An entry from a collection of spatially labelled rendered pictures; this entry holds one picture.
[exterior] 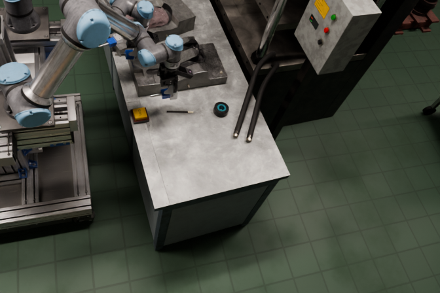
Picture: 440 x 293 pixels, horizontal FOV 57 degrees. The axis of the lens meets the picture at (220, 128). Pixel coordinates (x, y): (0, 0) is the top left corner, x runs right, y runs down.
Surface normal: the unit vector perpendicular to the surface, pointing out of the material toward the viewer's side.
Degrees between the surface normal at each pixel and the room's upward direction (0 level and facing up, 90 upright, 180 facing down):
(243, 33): 0
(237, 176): 0
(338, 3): 90
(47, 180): 0
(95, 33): 84
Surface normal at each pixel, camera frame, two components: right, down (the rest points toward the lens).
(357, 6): 0.18, -0.54
